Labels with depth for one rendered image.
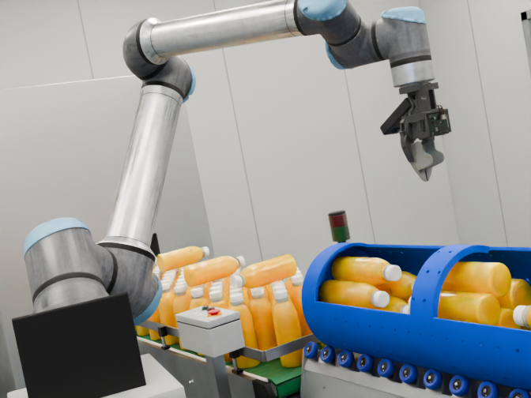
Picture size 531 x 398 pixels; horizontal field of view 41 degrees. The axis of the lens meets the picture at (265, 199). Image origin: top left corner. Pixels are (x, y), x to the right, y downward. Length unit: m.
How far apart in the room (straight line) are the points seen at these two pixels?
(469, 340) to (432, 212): 5.73
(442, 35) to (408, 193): 1.53
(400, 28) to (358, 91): 5.23
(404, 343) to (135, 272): 0.63
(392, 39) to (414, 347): 0.66
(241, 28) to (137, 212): 0.50
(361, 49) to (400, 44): 0.09
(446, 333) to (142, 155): 0.85
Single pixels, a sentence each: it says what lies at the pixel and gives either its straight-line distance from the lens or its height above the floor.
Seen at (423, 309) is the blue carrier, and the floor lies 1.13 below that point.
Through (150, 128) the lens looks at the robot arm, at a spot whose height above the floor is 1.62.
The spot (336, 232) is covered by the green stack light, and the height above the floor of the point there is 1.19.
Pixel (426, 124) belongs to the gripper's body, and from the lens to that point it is 1.54.
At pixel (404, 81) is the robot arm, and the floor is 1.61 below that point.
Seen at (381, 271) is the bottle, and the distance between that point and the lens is 1.76.
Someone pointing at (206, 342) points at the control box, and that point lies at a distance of 1.93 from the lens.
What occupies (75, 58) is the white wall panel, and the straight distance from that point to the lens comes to 6.03.
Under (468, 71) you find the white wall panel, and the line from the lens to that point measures 6.80.
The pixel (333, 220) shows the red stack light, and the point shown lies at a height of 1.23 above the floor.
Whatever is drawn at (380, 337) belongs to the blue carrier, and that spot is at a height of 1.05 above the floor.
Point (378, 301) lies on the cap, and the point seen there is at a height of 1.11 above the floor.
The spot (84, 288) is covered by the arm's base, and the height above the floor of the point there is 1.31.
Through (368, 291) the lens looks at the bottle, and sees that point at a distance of 1.75.
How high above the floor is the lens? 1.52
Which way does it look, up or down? 4 degrees down
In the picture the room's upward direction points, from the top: 11 degrees counter-clockwise
